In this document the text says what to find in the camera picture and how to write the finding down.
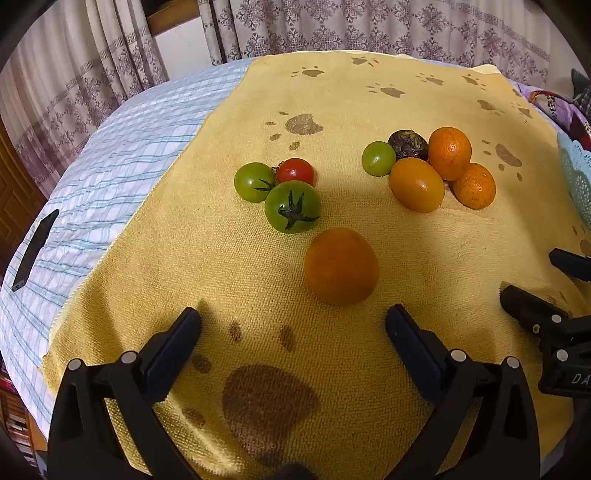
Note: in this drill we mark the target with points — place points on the large green tomato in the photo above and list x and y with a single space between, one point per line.
277 203

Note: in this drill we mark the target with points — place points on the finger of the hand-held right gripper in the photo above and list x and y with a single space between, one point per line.
526 307
572 264

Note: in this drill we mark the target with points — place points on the colourful floral quilt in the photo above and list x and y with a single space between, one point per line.
549 104

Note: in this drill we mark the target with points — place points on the small mandarin orange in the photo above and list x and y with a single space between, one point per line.
475 187

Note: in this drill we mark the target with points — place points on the dark wrinkled passion fruit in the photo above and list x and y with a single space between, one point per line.
408 144

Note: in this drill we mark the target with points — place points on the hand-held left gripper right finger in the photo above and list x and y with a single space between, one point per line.
415 350

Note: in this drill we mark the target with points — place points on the large mandarin orange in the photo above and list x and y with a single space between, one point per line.
450 152

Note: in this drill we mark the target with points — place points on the yellow-orange tomato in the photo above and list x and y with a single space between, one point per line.
415 184

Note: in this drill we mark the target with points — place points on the round orange tomato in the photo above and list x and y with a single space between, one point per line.
341 267

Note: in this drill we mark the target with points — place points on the red cherry tomato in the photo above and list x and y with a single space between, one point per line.
295 170

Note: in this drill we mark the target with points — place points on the light blue lattice basket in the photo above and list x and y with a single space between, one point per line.
579 175

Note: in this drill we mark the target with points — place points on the brown wooden door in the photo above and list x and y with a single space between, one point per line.
14 194

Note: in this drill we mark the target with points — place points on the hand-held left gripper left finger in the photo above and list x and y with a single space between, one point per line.
175 350

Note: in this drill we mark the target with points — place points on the green tomato with stem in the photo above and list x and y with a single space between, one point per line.
249 180

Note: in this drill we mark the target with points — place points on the black phone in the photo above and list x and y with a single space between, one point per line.
34 249

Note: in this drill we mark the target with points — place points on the stack of books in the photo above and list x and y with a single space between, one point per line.
14 415

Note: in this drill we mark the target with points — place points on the yellow paw print towel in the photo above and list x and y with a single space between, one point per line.
207 254

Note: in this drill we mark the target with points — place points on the wooden window frame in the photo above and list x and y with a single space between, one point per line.
175 18

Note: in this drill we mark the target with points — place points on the patterned white curtain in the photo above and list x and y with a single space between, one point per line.
69 69
369 27

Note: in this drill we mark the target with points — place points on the dark plaid pillow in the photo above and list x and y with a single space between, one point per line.
582 97

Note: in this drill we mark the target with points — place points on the small light green tomato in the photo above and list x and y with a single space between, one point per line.
377 159

